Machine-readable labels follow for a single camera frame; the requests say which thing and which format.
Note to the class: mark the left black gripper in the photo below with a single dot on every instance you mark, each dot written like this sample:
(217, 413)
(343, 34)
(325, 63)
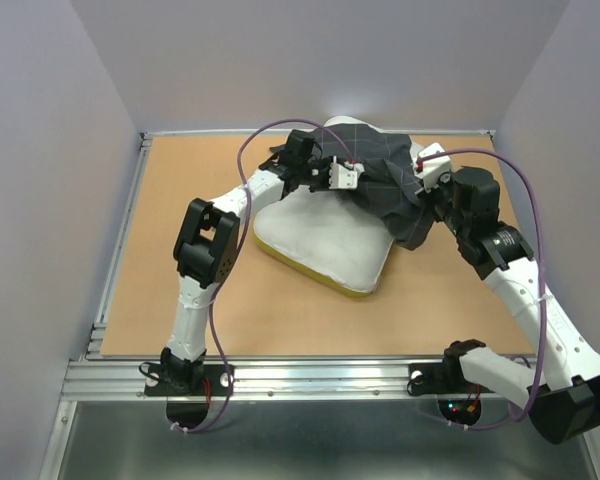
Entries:
(326, 164)

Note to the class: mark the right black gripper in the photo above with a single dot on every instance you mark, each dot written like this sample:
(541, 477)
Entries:
(447, 180)

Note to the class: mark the dark grey checked pillowcase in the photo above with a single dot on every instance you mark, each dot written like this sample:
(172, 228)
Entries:
(388, 188)

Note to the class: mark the white pillow yellow edge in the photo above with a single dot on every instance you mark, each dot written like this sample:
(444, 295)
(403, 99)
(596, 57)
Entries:
(327, 237)

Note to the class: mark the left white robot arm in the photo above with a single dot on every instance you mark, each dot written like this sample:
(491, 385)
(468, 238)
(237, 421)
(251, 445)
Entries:
(207, 247)

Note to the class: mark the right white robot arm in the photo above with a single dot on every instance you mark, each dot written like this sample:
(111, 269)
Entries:
(561, 393)

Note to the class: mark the metal front panel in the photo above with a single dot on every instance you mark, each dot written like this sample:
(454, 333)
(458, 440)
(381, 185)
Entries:
(306, 440)

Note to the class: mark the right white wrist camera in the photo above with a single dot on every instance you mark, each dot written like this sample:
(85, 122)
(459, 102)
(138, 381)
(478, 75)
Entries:
(430, 164)

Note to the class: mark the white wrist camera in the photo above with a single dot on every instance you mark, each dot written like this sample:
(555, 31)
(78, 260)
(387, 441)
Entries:
(430, 164)
(344, 174)

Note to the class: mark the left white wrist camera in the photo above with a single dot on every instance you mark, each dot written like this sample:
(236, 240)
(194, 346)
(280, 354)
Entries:
(344, 174)

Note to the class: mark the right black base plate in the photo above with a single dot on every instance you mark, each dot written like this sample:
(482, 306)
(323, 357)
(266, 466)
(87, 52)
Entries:
(440, 377)

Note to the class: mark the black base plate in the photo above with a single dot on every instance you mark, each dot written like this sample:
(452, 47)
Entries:
(210, 380)
(440, 377)

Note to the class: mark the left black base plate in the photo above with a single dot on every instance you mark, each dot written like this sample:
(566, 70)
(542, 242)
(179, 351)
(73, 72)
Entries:
(210, 380)

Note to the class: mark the aluminium frame rail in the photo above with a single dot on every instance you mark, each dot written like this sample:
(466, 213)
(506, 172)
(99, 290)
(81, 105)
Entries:
(286, 335)

